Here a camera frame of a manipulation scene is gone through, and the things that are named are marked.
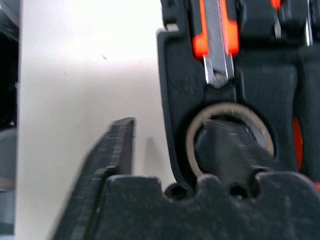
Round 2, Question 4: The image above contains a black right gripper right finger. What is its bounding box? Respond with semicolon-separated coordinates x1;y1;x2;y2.
206;119;277;187

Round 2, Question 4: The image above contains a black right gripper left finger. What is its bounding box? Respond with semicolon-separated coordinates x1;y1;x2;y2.
49;117;136;240

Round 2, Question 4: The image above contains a black tape roll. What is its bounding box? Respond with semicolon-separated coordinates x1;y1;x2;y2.
185;102;278;177

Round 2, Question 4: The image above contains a black orange handled screwdriver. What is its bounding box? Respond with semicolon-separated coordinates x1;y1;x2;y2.
291;0;320;176

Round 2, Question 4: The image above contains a black plastic tool case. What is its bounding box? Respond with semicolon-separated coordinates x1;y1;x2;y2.
156;0;320;191

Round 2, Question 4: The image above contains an orange grey utility knife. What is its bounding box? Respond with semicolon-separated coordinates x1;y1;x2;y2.
191;0;240;89

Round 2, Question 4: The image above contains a small orange handled screwdriver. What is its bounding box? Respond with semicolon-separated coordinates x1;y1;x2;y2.
270;0;283;40

